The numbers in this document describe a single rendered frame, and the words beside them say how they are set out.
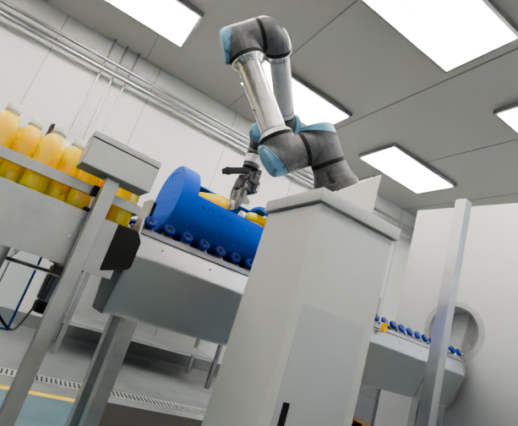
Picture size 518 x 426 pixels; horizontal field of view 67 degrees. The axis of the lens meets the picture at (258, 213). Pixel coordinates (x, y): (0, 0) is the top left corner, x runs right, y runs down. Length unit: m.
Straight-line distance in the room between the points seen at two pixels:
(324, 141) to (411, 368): 1.51
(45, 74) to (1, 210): 4.03
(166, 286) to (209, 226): 0.27
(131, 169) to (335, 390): 0.83
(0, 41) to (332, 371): 4.85
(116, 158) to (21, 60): 4.12
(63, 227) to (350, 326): 0.86
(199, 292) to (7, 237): 0.65
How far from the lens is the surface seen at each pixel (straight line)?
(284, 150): 1.25
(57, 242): 1.23
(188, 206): 1.44
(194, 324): 1.53
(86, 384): 1.60
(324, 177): 1.28
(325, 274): 1.10
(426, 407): 2.17
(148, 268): 1.39
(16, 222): 1.22
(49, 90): 5.11
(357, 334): 1.18
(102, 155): 1.16
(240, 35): 1.39
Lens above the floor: 0.74
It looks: 16 degrees up
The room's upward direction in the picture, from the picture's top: 18 degrees clockwise
